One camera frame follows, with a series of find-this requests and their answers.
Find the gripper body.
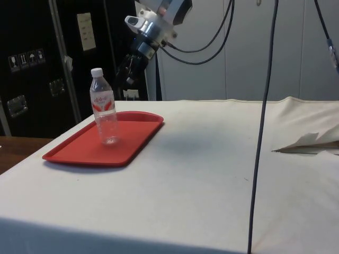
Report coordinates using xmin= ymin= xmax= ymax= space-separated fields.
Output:
xmin=133 ymin=40 xmax=157 ymax=62

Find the clear plastic bottle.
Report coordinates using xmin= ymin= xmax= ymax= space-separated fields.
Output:
xmin=89 ymin=67 xmax=119 ymax=146

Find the red tray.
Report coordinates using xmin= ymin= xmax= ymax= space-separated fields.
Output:
xmin=42 ymin=111 xmax=165 ymax=168

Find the pale locker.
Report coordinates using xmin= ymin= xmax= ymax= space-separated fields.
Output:
xmin=135 ymin=0 xmax=339 ymax=103

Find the black cabinet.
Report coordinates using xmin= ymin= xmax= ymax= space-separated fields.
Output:
xmin=0 ymin=0 xmax=149 ymax=139

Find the black cable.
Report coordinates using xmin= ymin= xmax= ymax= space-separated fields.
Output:
xmin=313 ymin=0 xmax=339 ymax=76
xmin=247 ymin=0 xmax=280 ymax=254
xmin=158 ymin=0 xmax=236 ymax=65
xmin=168 ymin=0 xmax=235 ymax=52

